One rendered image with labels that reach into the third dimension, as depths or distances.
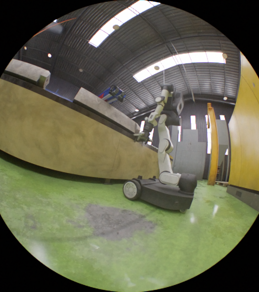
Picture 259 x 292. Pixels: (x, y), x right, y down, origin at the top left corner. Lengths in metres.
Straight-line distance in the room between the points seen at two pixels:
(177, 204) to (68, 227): 0.73
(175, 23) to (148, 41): 3.05
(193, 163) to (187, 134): 2.97
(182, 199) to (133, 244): 0.52
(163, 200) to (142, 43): 9.80
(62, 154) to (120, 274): 0.92
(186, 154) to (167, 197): 5.98
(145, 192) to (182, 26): 9.65
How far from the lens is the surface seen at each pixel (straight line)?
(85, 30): 10.72
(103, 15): 10.27
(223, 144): 8.47
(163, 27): 9.49
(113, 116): 1.16
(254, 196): 1.64
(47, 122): 0.94
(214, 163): 4.30
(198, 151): 6.70
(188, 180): 0.88
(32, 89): 1.11
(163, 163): 0.96
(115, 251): 0.43
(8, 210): 0.56
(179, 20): 9.34
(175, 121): 1.09
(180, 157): 6.72
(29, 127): 0.97
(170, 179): 0.88
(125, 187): 0.92
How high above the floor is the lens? 0.36
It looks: 10 degrees up
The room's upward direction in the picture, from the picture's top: 14 degrees clockwise
